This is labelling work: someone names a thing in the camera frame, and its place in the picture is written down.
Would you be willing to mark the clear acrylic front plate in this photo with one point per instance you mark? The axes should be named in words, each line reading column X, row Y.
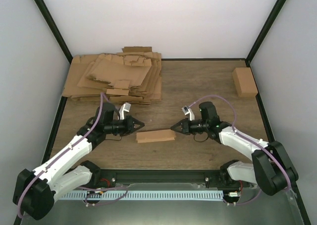
column 279, row 209

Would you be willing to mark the black right corner frame post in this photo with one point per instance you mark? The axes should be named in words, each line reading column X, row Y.
column 264, row 30

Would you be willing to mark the black left corner frame post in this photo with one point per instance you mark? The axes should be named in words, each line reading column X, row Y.
column 41, row 5

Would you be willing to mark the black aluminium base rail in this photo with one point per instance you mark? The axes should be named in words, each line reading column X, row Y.
column 208, row 178

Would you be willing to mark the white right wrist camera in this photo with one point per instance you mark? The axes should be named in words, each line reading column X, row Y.
column 188, row 112

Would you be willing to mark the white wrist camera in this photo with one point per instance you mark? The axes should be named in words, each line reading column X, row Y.
column 188, row 112
column 124, row 109

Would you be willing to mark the brown cardboard box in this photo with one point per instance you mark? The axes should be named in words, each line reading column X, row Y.
column 244, row 82
column 155, row 136

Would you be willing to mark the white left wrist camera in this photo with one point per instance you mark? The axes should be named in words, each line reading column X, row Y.
column 124, row 109

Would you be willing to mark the black corner frame post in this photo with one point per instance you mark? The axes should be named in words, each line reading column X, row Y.
column 264, row 30
column 41, row 5

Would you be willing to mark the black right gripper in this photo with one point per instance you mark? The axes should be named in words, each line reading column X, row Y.
column 186, row 129

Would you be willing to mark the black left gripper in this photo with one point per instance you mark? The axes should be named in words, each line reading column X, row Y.
column 130, row 126

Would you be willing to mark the light blue slotted strip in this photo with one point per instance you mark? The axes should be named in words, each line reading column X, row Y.
column 199, row 195

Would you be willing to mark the folded brown cardboard box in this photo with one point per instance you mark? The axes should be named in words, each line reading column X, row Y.
column 244, row 82

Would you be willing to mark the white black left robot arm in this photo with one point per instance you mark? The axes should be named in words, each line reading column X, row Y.
column 37, row 190

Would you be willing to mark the stack of flat cardboard blanks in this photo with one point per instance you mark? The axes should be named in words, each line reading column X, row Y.
column 133, row 75

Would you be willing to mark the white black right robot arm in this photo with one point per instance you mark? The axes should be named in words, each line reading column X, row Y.
column 270, row 167

